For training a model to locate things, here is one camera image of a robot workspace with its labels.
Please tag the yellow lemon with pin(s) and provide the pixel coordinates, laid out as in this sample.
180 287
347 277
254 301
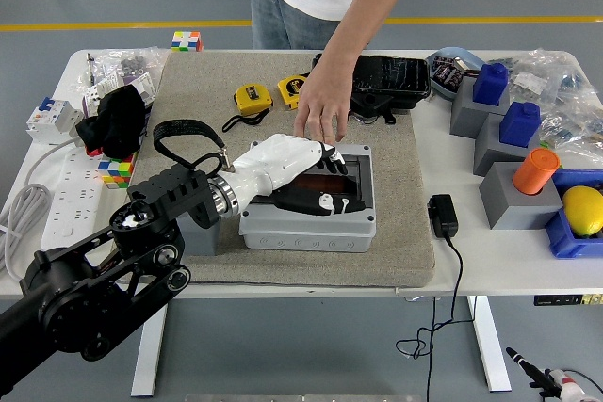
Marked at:
584 211

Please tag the clear bag of dark parts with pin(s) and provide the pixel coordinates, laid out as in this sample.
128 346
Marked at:
575 115

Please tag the grey block holder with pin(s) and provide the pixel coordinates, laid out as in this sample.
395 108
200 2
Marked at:
490 150
466 115
513 211
202 239

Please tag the light blue tray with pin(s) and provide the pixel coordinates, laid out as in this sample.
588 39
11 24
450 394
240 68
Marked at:
459 53

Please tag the black plastic tray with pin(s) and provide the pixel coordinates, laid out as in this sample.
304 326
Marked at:
391 77

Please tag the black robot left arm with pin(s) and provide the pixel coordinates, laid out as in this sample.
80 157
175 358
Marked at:
70 289

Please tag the clear bag of metal parts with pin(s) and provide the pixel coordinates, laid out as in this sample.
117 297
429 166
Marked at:
136 63

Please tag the white blue circuit breaker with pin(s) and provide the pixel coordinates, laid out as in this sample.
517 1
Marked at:
52 119

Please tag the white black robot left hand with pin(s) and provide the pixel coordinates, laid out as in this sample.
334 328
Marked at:
273 162

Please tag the grey electrical box with lid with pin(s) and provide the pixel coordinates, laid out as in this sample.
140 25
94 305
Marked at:
306 237

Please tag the blue bottle-shaped block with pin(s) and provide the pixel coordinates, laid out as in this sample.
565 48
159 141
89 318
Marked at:
490 84
518 124

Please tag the black table control panel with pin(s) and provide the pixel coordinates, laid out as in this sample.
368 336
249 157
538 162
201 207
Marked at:
565 300

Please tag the clear bag of white parts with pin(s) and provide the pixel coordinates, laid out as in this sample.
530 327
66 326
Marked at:
530 82

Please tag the colourful puzzle cube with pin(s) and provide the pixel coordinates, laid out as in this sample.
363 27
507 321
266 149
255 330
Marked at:
113 173

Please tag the blue plastic bin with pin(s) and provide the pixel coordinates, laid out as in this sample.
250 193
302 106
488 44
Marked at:
565 244

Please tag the dark packets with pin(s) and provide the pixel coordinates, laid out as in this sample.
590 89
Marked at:
450 73

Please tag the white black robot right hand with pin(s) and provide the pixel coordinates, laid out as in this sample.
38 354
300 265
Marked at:
524 364

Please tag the person's left hand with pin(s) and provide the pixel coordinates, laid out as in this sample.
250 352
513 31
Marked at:
327 91

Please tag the white power strip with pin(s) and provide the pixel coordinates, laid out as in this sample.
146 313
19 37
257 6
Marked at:
70 195

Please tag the metal screwdriver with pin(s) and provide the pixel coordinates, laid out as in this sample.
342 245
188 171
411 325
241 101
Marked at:
90 70

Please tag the white table leg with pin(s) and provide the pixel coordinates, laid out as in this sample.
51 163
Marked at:
148 350
490 350

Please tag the white-faced puzzle cube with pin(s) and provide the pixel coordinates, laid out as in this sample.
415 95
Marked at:
186 40

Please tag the white purple card box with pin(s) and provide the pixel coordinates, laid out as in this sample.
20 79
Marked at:
141 86

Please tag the person's left forearm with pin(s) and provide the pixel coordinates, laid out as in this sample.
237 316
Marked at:
363 20

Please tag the grey-brown mat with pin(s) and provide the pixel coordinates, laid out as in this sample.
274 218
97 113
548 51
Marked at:
198 91

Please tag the black cloth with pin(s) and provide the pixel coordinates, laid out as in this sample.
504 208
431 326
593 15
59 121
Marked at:
120 119

